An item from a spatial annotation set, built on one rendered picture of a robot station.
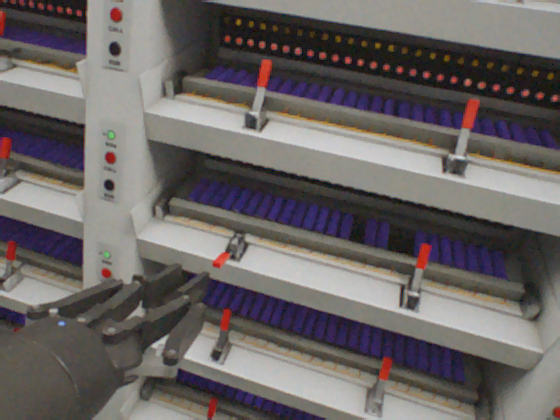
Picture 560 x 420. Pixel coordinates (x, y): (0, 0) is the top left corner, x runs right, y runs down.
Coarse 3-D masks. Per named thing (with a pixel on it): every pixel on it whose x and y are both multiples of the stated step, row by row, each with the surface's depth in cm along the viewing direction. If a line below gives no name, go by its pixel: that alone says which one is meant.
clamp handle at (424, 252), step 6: (426, 246) 54; (420, 252) 54; (426, 252) 54; (420, 258) 54; (426, 258) 54; (420, 264) 54; (420, 270) 54; (414, 276) 55; (420, 276) 54; (414, 282) 55; (414, 288) 55
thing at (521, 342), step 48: (336, 192) 69; (144, 240) 61; (192, 240) 62; (288, 288) 58; (336, 288) 57; (384, 288) 58; (432, 288) 58; (528, 288) 56; (432, 336) 55; (480, 336) 53; (528, 336) 53
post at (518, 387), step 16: (528, 240) 64; (544, 240) 59; (544, 256) 58; (496, 368) 64; (512, 368) 59; (544, 368) 52; (512, 384) 57; (528, 384) 53; (544, 384) 52; (512, 400) 56; (528, 400) 53; (544, 400) 53; (512, 416) 55; (528, 416) 54
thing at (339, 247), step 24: (192, 216) 65; (216, 216) 64; (240, 216) 64; (288, 240) 62; (312, 240) 61; (336, 240) 61; (384, 264) 60; (408, 264) 59; (432, 264) 59; (480, 288) 58; (504, 288) 56
